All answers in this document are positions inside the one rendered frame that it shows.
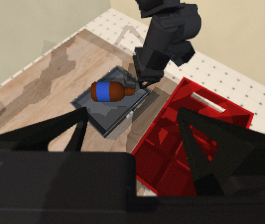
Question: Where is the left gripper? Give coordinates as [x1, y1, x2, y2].
[133, 41, 167, 89]

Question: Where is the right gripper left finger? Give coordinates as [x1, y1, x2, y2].
[0, 107, 89, 151]

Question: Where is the red crate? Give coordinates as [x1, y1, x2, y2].
[131, 77, 254, 196]

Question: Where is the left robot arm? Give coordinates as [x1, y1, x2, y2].
[135, 0, 202, 70]

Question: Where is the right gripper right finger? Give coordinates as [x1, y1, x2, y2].
[177, 107, 265, 196]

